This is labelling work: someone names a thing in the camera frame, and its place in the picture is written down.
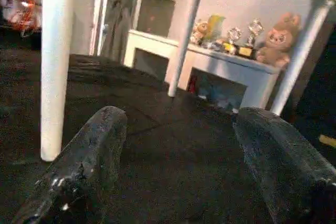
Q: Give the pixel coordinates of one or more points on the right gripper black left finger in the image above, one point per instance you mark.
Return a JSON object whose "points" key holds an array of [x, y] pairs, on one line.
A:
{"points": [[78, 171]]}

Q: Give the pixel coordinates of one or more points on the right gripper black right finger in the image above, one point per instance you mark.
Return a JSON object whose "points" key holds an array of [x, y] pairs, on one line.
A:
{"points": [[288, 171]]}

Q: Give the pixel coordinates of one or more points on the white plastic table leg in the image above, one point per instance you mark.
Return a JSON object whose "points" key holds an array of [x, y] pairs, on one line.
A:
{"points": [[183, 45], [53, 64], [299, 58]]}

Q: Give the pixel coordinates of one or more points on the black glossy mat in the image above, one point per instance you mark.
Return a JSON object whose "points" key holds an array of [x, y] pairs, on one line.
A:
{"points": [[170, 155]]}

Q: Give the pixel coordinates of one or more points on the white cabinet with glass doors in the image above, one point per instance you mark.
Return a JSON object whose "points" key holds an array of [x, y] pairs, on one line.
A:
{"points": [[231, 64]]}

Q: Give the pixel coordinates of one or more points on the gold framed plaque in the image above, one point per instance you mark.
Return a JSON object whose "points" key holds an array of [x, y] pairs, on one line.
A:
{"points": [[246, 51]]}

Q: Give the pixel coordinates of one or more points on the beige plush bunny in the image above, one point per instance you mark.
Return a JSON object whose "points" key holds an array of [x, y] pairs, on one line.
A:
{"points": [[281, 40]]}

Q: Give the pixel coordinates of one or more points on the silver trophy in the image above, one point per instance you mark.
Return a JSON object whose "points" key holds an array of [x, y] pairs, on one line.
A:
{"points": [[254, 31], [234, 35]]}

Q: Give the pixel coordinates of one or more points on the flower bouquet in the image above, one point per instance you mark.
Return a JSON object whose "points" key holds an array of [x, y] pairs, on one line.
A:
{"points": [[216, 26]]}

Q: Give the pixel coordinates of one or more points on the grey curtain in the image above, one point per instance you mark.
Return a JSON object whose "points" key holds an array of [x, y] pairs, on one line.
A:
{"points": [[123, 11]]}

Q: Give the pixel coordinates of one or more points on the small brown teddy bear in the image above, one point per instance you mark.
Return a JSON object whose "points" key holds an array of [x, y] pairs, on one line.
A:
{"points": [[199, 31]]}

